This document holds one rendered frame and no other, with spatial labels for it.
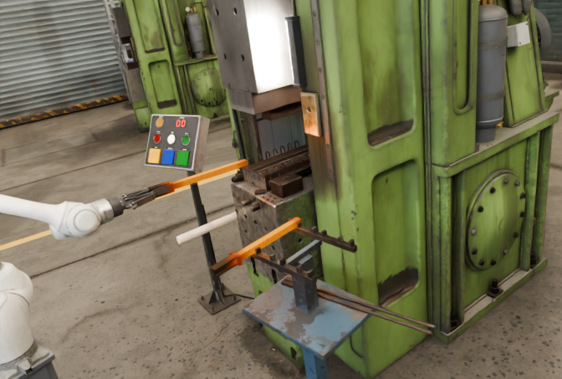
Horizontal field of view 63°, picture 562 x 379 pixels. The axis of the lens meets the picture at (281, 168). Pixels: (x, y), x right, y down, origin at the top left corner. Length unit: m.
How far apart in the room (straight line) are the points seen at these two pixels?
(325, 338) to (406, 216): 0.80
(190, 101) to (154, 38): 0.98
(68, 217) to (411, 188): 1.38
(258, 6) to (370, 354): 1.59
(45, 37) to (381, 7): 8.29
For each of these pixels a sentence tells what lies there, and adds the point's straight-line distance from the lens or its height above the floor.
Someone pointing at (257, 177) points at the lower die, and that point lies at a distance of 2.10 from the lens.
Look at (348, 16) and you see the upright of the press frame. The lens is 1.69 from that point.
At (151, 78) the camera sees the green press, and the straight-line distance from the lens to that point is 6.83.
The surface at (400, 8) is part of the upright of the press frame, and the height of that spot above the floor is 1.61.
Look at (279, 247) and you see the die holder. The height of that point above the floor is 0.71.
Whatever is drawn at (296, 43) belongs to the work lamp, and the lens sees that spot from 1.79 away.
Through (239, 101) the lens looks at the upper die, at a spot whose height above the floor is 1.31.
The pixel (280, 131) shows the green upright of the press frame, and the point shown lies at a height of 1.07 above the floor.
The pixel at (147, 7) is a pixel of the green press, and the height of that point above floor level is 1.71.
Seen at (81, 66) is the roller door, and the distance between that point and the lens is 9.79.
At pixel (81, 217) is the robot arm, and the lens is 1.61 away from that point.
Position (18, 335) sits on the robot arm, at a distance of 1.97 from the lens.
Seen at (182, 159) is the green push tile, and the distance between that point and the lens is 2.40.
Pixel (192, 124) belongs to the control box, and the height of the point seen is 1.16.
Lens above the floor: 1.76
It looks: 21 degrees down
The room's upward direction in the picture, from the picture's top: 8 degrees counter-clockwise
